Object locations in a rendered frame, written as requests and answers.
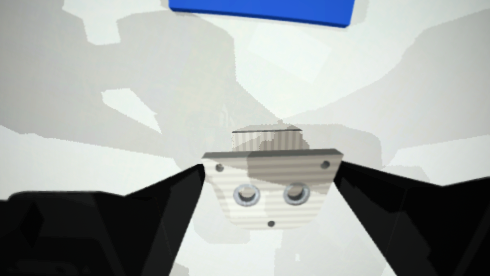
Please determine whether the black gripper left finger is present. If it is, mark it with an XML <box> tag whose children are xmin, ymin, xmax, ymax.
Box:
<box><xmin>8</xmin><ymin>164</ymin><xmax>205</xmax><ymax>276</ymax></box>

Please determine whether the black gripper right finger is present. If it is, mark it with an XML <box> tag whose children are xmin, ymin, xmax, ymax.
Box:
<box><xmin>333</xmin><ymin>161</ymin><xmax>490</xmax><ymax>276</ymax></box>

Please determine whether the blue rectangular plate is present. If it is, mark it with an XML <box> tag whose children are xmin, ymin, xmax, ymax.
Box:
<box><xmin>168</xmin><ymin>0</ymin><xmax>355</xmax><ymax>28</ymax></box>

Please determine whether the white housing plate with two round holes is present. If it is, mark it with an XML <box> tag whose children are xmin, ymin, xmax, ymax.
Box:
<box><xmin>201</xmin><ymin>148</ymin><xmax>344</xmax><ymax>231</ymax></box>

